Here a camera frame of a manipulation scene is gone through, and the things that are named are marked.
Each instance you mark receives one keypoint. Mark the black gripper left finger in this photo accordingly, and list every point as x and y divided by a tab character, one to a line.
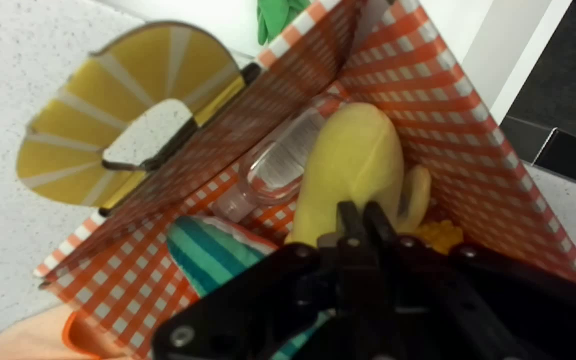
340	336

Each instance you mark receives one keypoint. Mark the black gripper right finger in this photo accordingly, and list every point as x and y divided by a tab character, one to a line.
489	306

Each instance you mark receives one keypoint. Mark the yellow banana plush toy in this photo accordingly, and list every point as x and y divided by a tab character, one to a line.
358	159

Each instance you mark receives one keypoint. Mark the red checkered basket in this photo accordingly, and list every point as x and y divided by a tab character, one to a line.
154	124

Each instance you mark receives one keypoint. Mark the striped watermelon plush toy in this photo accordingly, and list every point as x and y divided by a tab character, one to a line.
211	256

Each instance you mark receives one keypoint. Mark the orange plastic cup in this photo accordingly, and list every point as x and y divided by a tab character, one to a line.
88	340

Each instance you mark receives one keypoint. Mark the orange cloth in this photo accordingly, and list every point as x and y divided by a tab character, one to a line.
37	336

